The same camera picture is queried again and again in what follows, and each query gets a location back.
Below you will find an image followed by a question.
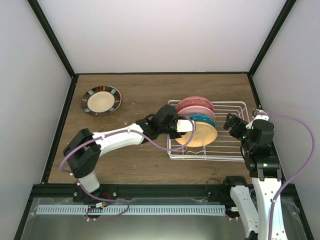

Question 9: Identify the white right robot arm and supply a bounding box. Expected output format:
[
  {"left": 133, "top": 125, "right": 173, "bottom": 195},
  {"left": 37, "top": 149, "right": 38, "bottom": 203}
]
[{"left": 222, "top": 110, "right": 288, "bottom": 240}]

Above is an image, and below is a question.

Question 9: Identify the light pink plate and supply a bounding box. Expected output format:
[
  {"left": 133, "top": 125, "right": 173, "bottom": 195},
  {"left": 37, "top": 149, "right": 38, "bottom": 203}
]
[{"left": 177, "top": 105, "right": 216, "bottom": 121}]

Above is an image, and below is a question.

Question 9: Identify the slotted grey cable duct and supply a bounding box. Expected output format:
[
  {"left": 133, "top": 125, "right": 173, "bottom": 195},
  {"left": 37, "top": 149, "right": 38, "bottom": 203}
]
[{"left": 35, "top": 204, "right": 226, "bottom": 216}]

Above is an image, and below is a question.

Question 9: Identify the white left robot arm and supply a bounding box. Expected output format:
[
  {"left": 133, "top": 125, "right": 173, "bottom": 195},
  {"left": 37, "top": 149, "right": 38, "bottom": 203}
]
[{"left": 59, "top": 104, "right": 196, "bottom": 202}]

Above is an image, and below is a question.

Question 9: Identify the white wire dish rack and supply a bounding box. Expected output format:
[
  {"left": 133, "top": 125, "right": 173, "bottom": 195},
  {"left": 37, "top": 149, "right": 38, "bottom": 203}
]
[{"left": 168, "top": 101, "right": 249, "bottom": 162}]

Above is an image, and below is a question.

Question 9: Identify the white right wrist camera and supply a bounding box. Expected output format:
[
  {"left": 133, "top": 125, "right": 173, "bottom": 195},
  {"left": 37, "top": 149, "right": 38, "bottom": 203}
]
[{"left": 245, "top": 109, "right": 269, "bottom": 129}]

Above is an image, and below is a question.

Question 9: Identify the dark striped rim plate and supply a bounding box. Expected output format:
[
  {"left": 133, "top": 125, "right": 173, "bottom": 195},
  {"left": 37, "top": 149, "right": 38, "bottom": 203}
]
[{"left": 80, "top": 85, "right": 122, "bottom": 117}]

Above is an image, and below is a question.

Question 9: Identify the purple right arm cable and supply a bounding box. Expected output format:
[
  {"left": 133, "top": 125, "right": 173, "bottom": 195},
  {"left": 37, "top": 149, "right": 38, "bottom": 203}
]
[{"left": 267, "top": 112, "right": 316, "bottom": 240}]

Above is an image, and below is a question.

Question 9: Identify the teal plate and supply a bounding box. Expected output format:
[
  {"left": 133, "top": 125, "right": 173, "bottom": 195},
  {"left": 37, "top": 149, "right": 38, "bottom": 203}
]
[{"left": 189, "top": 113, "right": 216, "bottom": 127}]

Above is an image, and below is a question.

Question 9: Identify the yellow plate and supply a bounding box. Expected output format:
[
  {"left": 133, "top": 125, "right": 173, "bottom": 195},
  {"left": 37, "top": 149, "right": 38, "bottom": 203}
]
[{"left": 187, "top": 121, "right": 218, "bottom": 148}]

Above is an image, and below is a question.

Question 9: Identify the dark pink scalloped plate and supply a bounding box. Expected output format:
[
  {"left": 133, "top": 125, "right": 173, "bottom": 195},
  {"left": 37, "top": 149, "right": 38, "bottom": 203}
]
[{"left": 176, "top": 96, "right": 214, "bottom": 112}]

